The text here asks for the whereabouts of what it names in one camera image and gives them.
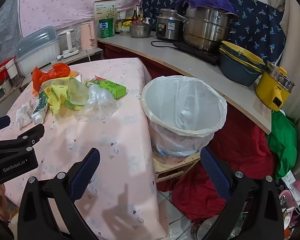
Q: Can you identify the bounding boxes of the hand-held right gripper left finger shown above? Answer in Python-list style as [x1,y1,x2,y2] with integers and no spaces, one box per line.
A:
[17,148,101,240]

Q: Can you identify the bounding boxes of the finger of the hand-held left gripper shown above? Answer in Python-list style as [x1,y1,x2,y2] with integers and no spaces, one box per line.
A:
[0,115,11,134]
[0,124,45,153]

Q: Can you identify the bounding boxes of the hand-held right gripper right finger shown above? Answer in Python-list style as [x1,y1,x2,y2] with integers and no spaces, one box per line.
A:
[200,146,284,240]

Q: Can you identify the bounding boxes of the white tissue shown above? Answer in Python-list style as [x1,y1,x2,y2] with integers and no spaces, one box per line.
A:
[16,102,34,130]

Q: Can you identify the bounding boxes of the white green toothpaste tube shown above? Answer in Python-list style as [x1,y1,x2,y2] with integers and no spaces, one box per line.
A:
[31,90,50,125]

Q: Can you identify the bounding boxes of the yellow-green plastic bag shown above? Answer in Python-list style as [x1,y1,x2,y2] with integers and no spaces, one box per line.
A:
[41,77,90,115]

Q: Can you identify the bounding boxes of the orange plastic bag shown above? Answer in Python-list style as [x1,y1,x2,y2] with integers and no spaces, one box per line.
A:
[31,63,72,95]

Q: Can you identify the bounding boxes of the clear plastic wrap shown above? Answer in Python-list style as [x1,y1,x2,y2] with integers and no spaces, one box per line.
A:
[77,84,117,114]

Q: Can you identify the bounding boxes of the green cardboard box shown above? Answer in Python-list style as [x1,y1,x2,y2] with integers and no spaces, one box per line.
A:
[85,76,127,100]

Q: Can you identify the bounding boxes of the bin with white liner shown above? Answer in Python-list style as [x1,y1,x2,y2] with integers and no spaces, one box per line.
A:
[140,75,227,159]

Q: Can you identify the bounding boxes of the person's left hand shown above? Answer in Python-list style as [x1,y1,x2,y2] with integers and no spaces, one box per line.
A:
[0,183,12,222]

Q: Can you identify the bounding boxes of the red cloth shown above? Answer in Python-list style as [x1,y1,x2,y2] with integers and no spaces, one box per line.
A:
[100,42,278,223]

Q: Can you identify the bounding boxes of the wooden stool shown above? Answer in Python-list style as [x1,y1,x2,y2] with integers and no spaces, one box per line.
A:
[152,151,202,183]

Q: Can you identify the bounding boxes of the clear glass container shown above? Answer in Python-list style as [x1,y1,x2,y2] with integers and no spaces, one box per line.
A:
[190,215,240,240]

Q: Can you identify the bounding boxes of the white cup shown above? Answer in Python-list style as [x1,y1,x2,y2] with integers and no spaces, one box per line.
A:
[5,59,17,79]

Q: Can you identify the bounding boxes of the green cloth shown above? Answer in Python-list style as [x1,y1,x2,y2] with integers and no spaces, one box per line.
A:
[266,111,298,179]

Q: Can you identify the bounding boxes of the white dish box with lid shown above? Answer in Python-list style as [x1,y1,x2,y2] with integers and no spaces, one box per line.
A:
[15,26,61,75]

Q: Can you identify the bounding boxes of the grey mesh net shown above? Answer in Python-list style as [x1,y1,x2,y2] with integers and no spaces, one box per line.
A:
[0,0,23,68]

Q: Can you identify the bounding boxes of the yellow electric pot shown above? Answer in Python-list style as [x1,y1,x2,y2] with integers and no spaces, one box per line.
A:
[255,61,295,112]

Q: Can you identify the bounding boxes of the dark blue basin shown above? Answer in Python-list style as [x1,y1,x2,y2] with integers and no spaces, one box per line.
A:
[219,52,263,87]

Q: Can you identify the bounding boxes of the black induction cooker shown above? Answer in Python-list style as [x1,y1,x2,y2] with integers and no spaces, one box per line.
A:
[172,41,220,65]

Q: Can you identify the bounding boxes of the pink electric kettle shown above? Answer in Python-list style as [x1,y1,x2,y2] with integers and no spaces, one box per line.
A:
[79,21,98,51]

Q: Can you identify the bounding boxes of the yellow basin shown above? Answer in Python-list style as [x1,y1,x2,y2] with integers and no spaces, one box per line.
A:
[220,40,265,67]

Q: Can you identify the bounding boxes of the green tin can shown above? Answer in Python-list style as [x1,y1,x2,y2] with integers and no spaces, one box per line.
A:
[99,18,115,38]

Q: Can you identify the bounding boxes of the pink dotted curtain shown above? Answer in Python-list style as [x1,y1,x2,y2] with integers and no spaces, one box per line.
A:
[17,0,143,37]

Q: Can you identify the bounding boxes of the large steel steamer pot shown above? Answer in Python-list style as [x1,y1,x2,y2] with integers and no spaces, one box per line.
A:
[176,4,240,53]

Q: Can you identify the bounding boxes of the beige curtain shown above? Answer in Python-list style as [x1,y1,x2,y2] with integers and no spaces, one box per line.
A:
[265,0,300,120]

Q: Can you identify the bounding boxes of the beige cardboard box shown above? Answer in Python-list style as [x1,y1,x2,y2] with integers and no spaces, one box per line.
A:
[94,0,118,21]

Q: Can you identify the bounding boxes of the small steel pot with lid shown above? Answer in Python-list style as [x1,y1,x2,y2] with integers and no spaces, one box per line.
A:
[129,22,152,38]

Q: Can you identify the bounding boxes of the steel rice cooker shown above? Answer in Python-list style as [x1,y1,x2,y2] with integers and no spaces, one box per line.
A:
[155,8,184,42]

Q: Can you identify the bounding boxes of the navy printed cloth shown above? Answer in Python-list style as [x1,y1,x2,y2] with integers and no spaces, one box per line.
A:
[141,0,287,65]

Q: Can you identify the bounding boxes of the glass kettle with white handle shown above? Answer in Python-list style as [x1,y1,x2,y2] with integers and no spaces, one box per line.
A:
[57,29,80,56]

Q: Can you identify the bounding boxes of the black power cable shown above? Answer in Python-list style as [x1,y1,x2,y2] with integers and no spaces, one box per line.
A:
[151,40,177,48]

